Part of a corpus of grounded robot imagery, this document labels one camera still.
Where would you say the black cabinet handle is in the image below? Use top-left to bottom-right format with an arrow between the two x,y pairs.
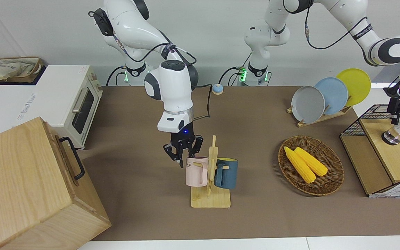
59,136 -> 85,180

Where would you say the beige cloth bag tray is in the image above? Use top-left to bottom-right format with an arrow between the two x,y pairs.
0,57 -> 44,84

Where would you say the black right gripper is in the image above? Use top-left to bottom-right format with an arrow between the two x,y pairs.
164,118 -> 204,168

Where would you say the light blue plate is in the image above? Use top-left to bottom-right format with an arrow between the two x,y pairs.
315,77 -> 349,115

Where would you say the black right base cable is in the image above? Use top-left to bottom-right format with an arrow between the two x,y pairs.
106,66 -> 128,86

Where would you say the brown table mat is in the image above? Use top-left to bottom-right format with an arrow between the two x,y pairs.
77,86 -> 400,241

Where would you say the dark blue mug yellow inside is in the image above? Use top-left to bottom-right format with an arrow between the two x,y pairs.
215,158 -> 239,189

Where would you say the pink mug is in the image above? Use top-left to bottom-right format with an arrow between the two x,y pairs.
185,156 -> 209,187

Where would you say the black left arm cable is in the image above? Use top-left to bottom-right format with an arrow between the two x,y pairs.
304,7 -> 370,50

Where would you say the black camera stand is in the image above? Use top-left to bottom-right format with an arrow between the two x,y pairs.
383,82 -> 400,98

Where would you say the wooden mug tree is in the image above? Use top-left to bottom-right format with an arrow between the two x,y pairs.
191,135 -> 231,209

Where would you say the grey plate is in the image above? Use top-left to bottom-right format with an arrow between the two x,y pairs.
291,86 -> 325,124

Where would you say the brown wicker basket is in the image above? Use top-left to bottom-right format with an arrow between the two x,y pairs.
278,136 -> 344,197

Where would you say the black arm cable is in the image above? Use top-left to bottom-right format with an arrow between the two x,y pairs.
304,7 -> 370,50
88,10 -> 211,120

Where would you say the black left base cable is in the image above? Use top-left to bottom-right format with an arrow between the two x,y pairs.
219,66 -> 247,86

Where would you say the yellow corn cob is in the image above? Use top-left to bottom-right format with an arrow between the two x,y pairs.
284,147 -> 316,184
294,147 -> 328,177

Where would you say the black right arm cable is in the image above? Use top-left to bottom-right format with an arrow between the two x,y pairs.
88,10 -> 211,120

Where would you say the yellow plate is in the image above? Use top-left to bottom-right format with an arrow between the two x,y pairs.
336,68 -> 371,106

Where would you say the grid-pattern wire storage shelf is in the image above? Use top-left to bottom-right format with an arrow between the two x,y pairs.
340,104 -> 400,198

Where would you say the wooden plate rack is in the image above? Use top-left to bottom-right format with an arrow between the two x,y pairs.
287,106 -> 353,128

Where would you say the cream toaster oven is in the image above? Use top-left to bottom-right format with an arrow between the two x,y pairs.
15,65 -> 103,150

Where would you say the black base cable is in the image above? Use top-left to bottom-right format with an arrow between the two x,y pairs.
106,66 -> 128,86
219,66 -> 247,86

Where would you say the wooden cabinet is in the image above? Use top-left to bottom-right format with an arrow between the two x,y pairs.
0,117 -> 112,250

